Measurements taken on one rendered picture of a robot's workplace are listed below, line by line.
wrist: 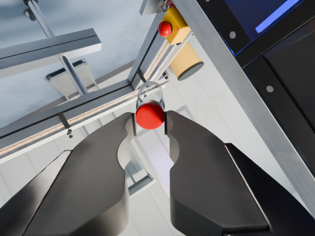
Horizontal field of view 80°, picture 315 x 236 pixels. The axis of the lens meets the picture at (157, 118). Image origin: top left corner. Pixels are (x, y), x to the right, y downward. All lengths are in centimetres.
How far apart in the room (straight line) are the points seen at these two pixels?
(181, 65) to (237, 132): 146
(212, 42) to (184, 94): 266
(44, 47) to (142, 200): 237
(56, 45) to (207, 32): 98
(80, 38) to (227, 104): 257
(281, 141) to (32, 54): 121
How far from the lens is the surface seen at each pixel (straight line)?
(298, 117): 48
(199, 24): 53
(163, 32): 58
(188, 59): 269
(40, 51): 129
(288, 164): 55
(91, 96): 113
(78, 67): 244
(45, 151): 321
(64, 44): 132
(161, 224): 315
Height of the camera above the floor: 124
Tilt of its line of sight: 5 degrees down
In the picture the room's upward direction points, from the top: 149 degrees clockwise
